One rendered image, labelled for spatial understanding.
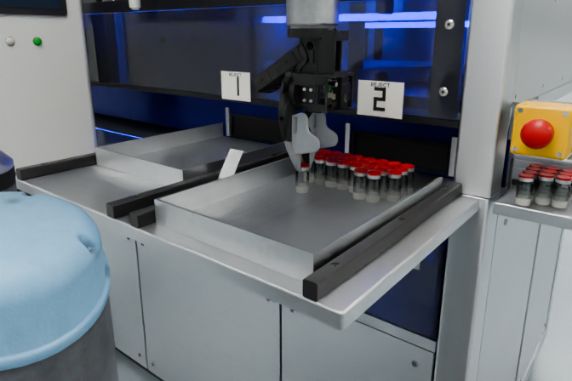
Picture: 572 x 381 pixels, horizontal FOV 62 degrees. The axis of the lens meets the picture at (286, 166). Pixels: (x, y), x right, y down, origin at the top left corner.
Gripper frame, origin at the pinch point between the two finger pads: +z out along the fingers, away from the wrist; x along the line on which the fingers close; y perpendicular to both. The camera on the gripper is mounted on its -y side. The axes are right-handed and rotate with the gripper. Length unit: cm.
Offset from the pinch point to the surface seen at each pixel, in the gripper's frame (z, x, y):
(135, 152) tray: 4.6, -3.0, -40.8
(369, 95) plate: -9.0, 14.8, 3.7
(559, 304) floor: 94, 157, 22
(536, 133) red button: -6.5, 11.6, 30.8
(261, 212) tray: 5.2, -10.8, 1.5
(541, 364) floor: 94, 110, 25
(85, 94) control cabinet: -4, 6, -76
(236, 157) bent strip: 0.6, -3.6, -10.6
